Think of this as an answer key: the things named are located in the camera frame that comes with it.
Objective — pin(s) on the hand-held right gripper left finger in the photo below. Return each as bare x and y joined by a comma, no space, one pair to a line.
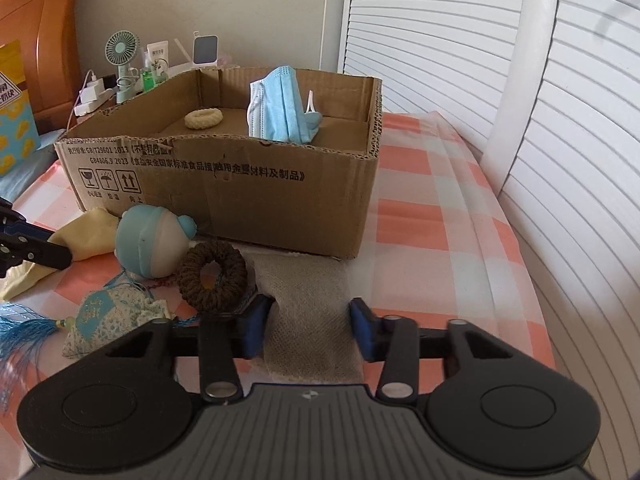
256,329

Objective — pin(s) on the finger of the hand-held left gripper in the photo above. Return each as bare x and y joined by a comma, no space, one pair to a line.
10,215
35,250

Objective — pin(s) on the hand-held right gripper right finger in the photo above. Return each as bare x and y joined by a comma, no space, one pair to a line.
362,334

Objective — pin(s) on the yellow cloth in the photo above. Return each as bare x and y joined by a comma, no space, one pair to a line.
90,235

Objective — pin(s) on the small grey sachet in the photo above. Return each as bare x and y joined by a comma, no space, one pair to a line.
310,310

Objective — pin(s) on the cardboard box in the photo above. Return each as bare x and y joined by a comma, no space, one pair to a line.
275,200

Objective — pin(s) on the cream scrunchie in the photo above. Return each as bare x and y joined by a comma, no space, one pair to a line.
192,121

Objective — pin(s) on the blue face mask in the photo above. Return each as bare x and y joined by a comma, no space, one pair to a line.
280,110

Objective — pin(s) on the grey-blue bedsheet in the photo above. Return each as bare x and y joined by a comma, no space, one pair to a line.
30,170

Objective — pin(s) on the brown scrunchie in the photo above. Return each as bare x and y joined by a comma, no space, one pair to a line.
192,280

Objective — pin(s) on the yellow and blue box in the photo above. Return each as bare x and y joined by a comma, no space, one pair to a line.
15,120

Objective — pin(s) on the floral sachet with blue tassel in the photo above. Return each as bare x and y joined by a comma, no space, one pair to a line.
110,312

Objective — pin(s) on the blue plush toy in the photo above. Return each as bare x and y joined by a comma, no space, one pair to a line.
145,240

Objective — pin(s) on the pink checkered tablecloth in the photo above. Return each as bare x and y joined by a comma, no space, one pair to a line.
425,235

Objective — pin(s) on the white power strip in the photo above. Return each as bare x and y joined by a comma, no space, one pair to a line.
92,105

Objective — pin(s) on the white charger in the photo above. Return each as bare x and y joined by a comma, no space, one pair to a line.
92,91

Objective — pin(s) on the wooden headboard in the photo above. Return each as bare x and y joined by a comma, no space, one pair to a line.
50,35

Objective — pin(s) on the green spray bottle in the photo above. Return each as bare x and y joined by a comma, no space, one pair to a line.
147,77

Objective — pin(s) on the green desk fan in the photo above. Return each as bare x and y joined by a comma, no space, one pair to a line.
121,47

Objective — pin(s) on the white tube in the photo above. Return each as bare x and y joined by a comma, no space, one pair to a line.
160,57

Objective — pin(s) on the white phone stand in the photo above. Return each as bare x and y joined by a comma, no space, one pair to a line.
205,50

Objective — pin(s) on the wide white louvered door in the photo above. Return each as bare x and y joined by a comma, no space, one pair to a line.
590,185

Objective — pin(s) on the narrow white louvered door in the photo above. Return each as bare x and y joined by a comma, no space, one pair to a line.
425,35

